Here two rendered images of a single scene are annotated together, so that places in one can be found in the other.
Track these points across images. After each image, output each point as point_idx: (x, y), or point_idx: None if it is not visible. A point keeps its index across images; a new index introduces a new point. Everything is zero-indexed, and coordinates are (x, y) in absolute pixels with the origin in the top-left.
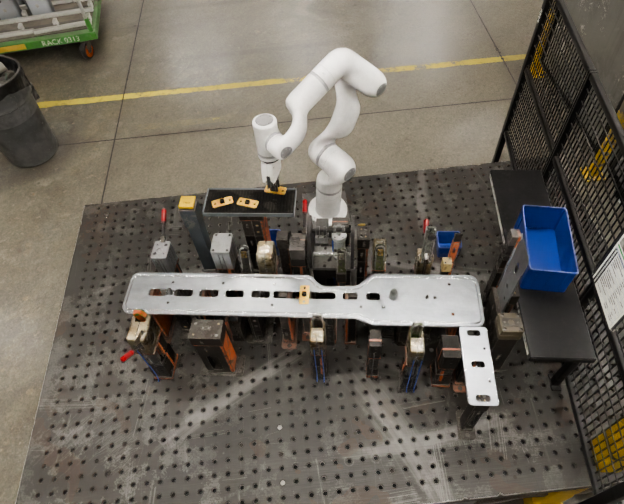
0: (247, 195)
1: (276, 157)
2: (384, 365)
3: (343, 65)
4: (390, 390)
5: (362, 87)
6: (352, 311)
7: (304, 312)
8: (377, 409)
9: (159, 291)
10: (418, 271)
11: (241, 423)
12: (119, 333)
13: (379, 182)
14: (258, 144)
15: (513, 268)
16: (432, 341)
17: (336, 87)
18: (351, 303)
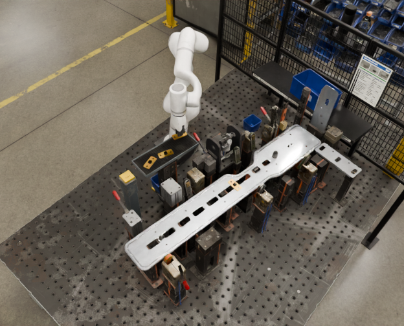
0: (160, 150)
1: (197, 106)
2: None
3: (194, 37)
4: (296, 209)
5: (201, 47)
6: (265, 176)
7: (245, 193)
8: (300, 222)
9: None
10: (270, 138)
11: (249, 284)
12: (122, 302)
13: None
14: (178, 105)
15: (323, 103)
16: (289, 174)
17: None
18: (260, 173)
